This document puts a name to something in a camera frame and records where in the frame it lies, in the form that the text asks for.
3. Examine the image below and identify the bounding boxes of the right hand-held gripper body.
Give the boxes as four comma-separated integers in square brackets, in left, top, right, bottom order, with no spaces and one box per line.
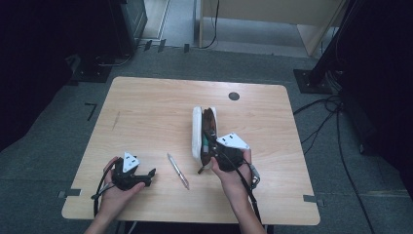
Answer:
[211,132,251,174]

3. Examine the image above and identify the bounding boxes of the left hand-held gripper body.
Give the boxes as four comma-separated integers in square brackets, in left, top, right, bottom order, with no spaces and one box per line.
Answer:
[111,151,141,192]

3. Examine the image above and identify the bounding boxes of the white pencil case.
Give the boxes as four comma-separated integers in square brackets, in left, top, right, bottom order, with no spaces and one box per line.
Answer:
[191,105,219,176]

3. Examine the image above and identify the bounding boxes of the person's left hand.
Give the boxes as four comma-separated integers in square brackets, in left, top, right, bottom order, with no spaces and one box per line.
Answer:
[98,156,146,217]

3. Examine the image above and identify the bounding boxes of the person's right hand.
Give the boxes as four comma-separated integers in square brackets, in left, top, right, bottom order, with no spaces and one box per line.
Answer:
[209,148,254,198]

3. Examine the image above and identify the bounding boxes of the silver pen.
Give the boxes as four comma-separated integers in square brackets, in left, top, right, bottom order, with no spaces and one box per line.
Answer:
[167,152,190,190]

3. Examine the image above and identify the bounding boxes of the grey tape strip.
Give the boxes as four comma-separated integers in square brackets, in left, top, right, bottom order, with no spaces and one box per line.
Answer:
[303,194,326,208]
[56,188,82,200]

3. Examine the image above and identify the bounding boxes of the black tape corner mark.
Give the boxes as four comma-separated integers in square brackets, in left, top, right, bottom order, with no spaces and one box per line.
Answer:
[84,102,98,122]

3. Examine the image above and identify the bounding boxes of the black stand with square base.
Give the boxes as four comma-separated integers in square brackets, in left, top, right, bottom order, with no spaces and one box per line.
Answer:
[293,0,362,96]

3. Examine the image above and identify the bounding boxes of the black cabinet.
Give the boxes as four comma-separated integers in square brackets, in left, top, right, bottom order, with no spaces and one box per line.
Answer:
[108,0,149,59]

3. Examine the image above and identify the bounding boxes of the dark curtain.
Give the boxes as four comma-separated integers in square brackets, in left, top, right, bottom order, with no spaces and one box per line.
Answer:
[335,0,413,199]
[0,0,113,153]

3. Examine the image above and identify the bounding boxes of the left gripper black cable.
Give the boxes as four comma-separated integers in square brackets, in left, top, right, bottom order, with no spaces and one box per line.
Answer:
[91,161,119,218]

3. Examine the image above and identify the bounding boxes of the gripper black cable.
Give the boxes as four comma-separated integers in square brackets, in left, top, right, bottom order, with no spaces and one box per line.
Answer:
[91,161,119,218]
[217,150,263,226]

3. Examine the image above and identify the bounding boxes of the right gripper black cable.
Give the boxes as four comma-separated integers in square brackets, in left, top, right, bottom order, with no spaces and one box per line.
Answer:
[217,150,263,226]

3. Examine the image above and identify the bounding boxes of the black stand base plate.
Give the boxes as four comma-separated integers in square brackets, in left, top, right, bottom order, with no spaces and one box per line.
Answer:
[69,55,114,84]

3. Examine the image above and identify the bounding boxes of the black hanging cable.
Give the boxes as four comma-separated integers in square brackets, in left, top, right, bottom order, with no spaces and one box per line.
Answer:
[199,0,221,50]

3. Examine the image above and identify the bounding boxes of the black floor cables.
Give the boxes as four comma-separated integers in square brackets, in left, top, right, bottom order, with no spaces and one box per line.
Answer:
[292,93,378,234]

